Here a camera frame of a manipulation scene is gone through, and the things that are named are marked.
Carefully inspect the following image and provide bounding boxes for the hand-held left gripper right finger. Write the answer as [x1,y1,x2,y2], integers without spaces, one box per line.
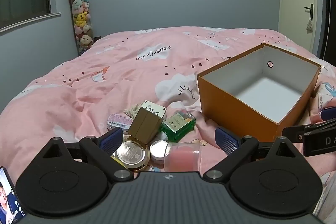
[203,127,297,182]

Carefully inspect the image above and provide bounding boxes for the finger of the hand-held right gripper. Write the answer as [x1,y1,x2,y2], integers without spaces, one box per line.
[282,124,313,145]
[320,107,336,122]

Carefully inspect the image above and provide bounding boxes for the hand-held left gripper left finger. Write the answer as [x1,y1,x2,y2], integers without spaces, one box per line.
[42,127,134,182]

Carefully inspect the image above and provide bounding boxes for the orange cardboard box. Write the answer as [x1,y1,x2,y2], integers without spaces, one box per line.
[197,43,321,143]

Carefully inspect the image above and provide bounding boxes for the brown cardboard carton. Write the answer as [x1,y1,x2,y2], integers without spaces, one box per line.
[128,107,164,144]

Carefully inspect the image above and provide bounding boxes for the clear cup with pink filling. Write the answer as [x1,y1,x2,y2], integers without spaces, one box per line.
[164,142,202,172]

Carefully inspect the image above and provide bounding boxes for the white carton with green print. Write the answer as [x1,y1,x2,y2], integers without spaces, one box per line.
[142,100,167,122]

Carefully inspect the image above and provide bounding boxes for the pink flat tin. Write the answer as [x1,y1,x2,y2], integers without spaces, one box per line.
[106,113,133,131]

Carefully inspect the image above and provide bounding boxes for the gold round compact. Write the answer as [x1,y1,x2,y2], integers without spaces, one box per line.
[112,135,151,171]

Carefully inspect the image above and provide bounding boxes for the beige cloth pouch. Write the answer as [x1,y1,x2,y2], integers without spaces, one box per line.
[123,104,145,119]

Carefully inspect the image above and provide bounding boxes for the small silver-lid jar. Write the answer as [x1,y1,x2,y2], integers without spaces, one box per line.
[150,140,171,163]

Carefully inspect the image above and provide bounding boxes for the green liquid bottle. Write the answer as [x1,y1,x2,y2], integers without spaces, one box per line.
[160,111,196,143]

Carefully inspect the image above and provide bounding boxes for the pink printed blanket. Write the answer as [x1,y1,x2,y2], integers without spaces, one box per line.
[0,26,336,224]

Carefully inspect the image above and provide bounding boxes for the smartphone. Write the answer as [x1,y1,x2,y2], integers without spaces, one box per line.
[0,166,27,224]

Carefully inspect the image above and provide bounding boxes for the clear column of plush toys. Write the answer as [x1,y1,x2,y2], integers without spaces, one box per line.
[69,0,94,56]

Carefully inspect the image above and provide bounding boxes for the black door handle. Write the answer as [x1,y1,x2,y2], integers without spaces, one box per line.
[304,4,314,21]

